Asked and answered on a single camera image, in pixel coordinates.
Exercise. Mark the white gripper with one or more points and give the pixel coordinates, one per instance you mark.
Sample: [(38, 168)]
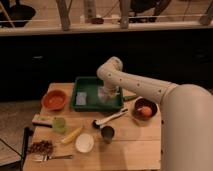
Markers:
[(111, 91)]

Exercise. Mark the grey towel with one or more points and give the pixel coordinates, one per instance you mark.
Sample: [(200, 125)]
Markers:
[(103, 97)]

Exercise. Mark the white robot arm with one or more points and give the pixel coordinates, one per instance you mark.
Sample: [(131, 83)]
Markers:
[(186, 116)]

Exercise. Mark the green plastic tray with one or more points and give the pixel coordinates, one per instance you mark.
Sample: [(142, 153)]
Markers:
[(90, 86)]

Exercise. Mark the grey sponge in tray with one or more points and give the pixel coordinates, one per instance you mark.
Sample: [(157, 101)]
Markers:
[(81, 98)]

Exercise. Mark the dark brown bowl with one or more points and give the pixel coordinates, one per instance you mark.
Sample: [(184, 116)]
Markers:
[(144, 102)]

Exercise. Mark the orange fruit in bowl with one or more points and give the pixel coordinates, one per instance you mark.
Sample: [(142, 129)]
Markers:
[(145, 111)]

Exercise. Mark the small metal cup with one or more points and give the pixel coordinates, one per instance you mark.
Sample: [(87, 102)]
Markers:
[(107, 134)]

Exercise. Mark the white small bowl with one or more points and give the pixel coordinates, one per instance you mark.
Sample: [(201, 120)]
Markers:
[(84, 143)]

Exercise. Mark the orange bowl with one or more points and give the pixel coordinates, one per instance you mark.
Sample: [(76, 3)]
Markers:
[(54, 100)]

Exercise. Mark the green plastic cup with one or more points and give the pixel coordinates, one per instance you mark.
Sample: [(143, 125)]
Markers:
[(59, 125)]

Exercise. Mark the yellow corn cob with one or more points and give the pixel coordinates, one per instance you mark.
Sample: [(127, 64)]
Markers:
[(71, 136)]

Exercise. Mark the person sitting in background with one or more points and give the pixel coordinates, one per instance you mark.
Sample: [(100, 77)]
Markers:
[(140, 6)]

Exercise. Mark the black table clamp stand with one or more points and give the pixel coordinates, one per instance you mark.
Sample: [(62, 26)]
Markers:
[(27, 133)]

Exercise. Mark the silver fork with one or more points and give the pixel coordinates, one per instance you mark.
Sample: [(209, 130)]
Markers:
[(44, 158)]

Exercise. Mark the black round chair base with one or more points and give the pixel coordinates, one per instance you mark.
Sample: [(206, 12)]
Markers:
[(19, 16)]

